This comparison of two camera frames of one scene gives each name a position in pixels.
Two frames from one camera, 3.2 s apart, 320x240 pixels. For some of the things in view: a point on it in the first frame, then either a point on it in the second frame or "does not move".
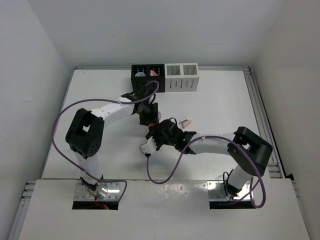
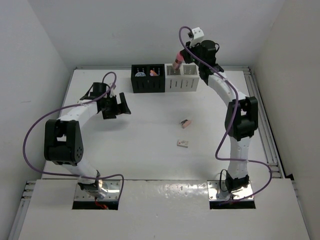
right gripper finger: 154,130 to 186,56
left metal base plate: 114,192 does not move
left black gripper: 153,117 to 119,108
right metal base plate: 216,191 does not move
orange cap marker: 153,73 does not move
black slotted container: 139,82 does not move
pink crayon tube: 159,115 to 179,59
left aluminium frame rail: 22,210 does not move
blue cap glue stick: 140,74 does not move
